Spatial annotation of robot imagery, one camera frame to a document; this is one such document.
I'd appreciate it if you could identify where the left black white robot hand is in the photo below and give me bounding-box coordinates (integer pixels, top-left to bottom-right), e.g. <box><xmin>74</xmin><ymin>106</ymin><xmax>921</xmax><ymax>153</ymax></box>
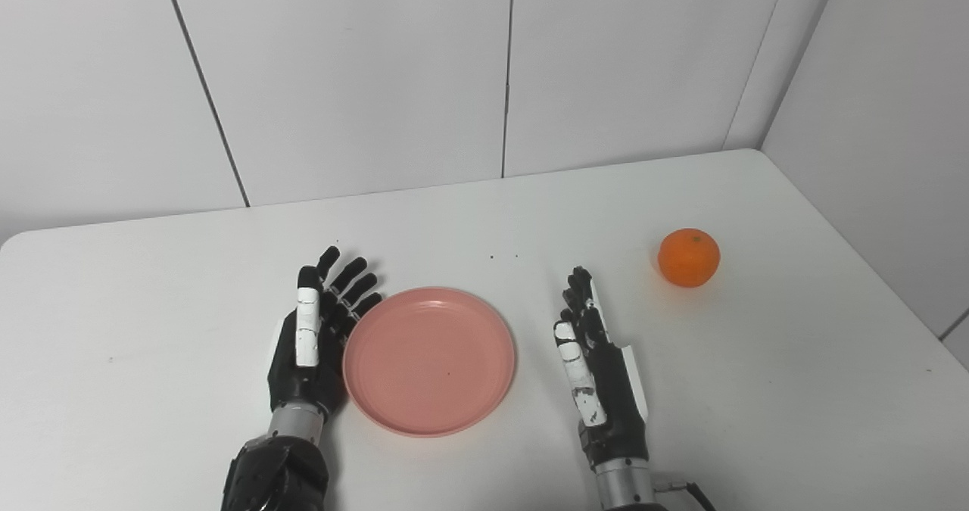
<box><xmin>267</xmin><ymin>245</ymin><xmax>384</xmax><ymax>422</ymax></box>

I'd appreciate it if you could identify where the pink round plate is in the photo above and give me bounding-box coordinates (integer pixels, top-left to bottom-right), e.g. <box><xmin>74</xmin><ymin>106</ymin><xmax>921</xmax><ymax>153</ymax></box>
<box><xmin>342</xmin><ymin>287</ymin><xmax>517</xmax><ymax>438</ymax></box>

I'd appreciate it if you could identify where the orange fruit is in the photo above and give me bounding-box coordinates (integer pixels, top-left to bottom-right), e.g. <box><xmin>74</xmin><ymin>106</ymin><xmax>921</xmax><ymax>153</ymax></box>
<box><xmin>657</xmin><ymin>228</ymin><xmax>721</xmax><ymax>288</ymax></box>

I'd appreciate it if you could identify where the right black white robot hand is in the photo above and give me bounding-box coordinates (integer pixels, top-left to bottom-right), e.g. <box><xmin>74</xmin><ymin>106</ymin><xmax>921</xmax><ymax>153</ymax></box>
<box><xmin>553</xmin><ymin>266</ymin><xmax>650</xmax><ymax>471</ymax></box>

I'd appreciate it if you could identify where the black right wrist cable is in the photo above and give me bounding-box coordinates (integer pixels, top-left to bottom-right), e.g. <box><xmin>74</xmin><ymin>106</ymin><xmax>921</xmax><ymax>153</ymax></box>
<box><xmin>653</xmin><ymin>481</ymin><xmax>717</xmax><ymax>511</ymax></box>

